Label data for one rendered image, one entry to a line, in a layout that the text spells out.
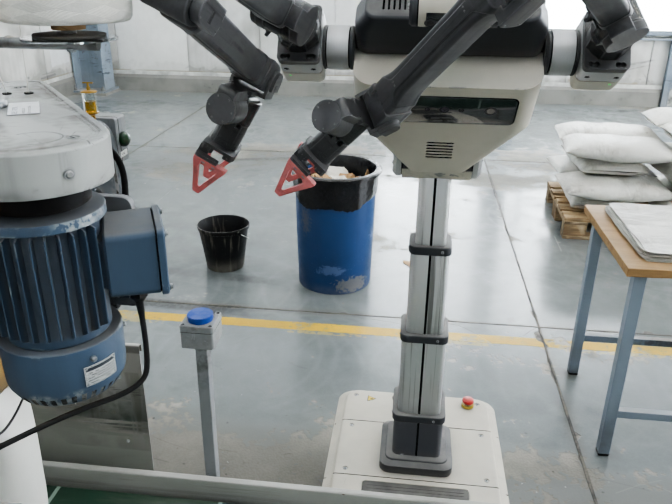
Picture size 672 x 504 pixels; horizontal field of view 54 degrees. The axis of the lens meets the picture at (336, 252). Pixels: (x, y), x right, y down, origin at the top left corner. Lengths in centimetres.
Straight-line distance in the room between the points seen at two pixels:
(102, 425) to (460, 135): 117
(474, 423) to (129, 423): 106
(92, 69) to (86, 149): 911
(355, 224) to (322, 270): 31
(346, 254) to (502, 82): 216
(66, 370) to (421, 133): 92
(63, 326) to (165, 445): 175
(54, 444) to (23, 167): 132
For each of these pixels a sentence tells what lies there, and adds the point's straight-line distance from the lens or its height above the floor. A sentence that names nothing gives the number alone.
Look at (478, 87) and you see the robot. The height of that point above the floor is 138.
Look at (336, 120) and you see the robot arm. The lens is 116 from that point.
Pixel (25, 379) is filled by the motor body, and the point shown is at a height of 113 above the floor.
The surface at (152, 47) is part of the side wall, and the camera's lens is 977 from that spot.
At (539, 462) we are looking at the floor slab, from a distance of 256.
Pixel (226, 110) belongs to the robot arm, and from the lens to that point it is 122.
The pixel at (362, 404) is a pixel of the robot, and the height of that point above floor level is 26.
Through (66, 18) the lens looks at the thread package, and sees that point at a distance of 88.
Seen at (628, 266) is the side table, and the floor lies 75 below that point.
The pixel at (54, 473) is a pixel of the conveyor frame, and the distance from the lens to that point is 194.
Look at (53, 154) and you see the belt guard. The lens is 77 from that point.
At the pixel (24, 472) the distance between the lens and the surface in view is 160.
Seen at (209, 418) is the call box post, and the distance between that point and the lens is 172.
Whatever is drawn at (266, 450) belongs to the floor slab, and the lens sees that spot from 250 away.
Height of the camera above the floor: 160
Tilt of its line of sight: 23 degrees down
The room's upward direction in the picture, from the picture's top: 1 degrees clockwise
